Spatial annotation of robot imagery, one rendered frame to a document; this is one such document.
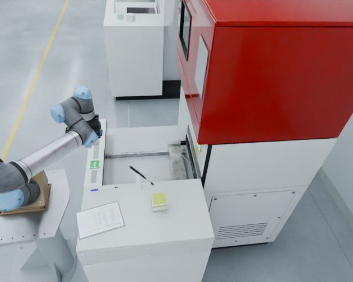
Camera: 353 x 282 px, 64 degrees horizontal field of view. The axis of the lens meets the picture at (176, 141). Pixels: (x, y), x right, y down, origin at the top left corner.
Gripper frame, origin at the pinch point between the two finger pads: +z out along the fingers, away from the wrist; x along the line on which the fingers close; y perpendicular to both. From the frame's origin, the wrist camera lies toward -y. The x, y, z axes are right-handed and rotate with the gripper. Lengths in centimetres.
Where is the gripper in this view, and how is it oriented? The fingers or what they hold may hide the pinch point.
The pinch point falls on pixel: (89, 146)
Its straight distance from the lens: 155.5
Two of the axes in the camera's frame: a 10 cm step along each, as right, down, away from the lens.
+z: -0.6, 7.2, 6.9
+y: 9.9, -0.5, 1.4
